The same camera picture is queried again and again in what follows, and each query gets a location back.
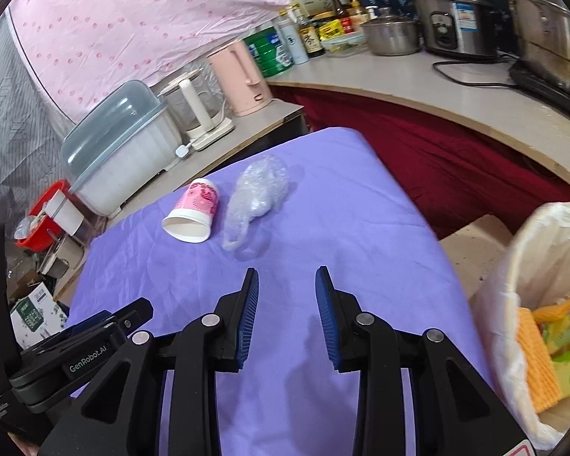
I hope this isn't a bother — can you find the orange waffle cloth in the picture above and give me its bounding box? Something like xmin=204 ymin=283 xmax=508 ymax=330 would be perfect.
xmin=532 ymin=298 xmax=570 ymax=324
xmin=516 ymin=308 xmax=563 ymax=414

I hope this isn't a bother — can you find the trash bin with white liner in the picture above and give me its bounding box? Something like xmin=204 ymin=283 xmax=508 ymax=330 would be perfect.
xmin=470 ymin=203 xmax=570 ymax=453

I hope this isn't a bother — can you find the person's left hand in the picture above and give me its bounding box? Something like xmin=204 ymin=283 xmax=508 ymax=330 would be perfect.
xmin=8 ymin=432 xmax=39 ymax=456

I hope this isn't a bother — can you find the white green cardboard box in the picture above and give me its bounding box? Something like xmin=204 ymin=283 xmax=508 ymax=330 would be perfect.
xmin=10 ymin=283 xmax=68 ymax=350

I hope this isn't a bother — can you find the small steel pot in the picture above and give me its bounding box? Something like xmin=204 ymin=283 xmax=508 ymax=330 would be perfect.
xmin=38 ymin=235 xmax=85 ymax=279

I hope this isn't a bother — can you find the red plastic basin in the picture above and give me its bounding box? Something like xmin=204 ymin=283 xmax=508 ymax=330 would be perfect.
xmin=15 ymin=179 xmax=70 ymax=252

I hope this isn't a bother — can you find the pink paper cup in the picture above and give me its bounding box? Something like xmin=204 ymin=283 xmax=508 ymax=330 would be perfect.
xmin=161 ymin=178 xmax=219 ymax=244

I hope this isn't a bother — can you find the white cup blender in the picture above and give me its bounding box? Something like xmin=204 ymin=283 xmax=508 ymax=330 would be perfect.
xmin=44 ymin=190 xmax=95 ymax=246

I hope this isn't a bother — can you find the dish rack with grey lid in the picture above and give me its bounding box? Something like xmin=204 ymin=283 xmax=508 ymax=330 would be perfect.
xmin=60 ymin=80 xmax=183 ymax=217

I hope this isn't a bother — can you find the clear crumpled plastic bag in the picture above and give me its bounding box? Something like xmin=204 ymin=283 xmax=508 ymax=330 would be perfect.
xmin=222 ymin=155 xmax=290 ymax=251

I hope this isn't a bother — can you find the grey striped cloth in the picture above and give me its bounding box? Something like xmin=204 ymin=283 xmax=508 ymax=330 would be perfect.
xmin=0 ymin=13 xmax=73 ymax=235

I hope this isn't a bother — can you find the white glass electric kettle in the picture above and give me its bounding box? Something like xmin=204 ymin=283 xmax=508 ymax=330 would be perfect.
xmin=157 ymin=69 xmax=234 ymax=151

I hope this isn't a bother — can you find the purple tablecloth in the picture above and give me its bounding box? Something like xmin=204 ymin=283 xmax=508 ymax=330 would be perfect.
xmin=69 ymin=128 xmax=489 ymax=455

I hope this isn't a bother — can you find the red skirt cloth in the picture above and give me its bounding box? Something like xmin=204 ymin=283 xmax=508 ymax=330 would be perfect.
xmin=272 ymin=85 xmax=570 ymax=238

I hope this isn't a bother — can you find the pink electric kettle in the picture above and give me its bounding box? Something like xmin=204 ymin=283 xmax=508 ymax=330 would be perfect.
xmin=208 ymin=39 xmax=272 ymax=116

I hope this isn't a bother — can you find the pink dotted curtain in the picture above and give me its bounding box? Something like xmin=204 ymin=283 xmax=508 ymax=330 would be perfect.
xmin=9 ymin=0 xmax=288 ymax=122

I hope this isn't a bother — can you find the green tin can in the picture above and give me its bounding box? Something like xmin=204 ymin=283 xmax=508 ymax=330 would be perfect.
xmin=244 ymin=27 xmax=294 ymax=78

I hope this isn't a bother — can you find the black induction cooker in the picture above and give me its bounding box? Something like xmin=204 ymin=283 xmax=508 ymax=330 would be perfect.
xmin=508 ymin=60 xmax=570 ymax=117

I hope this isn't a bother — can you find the white slim bottle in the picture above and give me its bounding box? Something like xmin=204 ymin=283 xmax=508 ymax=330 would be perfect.
xmin=276 ymin=9 xmax=310 ymax=65

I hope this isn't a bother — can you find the dark soy sauce bottle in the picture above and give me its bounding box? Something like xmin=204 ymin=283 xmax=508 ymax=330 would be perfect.
xmin=291 ymin=3 xmax=325 ymax=58

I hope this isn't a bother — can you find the clear food container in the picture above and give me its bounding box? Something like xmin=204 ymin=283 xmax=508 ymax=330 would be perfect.
xmin=322 ymin=31 xmax=367 ymax=58

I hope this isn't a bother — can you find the yellow seasoning packet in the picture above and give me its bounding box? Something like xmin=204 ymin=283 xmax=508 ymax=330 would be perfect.
xmin=318 ymin=19 xmax=346 ymax=41

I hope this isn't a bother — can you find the steel pot with lid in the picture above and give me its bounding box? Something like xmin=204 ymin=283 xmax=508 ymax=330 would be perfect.
xmin=361 ymin=16 xmax=421 ymax=57

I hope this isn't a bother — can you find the large steel stockpot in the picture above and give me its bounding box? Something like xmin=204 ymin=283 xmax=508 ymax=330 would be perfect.
xmin=508 ymin=0 xmax=570 ymax=94

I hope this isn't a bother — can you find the silver rice cooker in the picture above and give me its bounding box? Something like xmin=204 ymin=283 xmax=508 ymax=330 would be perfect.
xmin=412 ymin=0 xmax=497 ymax=62

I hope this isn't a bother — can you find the black power cable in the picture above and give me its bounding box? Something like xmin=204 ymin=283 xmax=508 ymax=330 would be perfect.
xmin=431 ymin=54 xmax=519 ymax=90

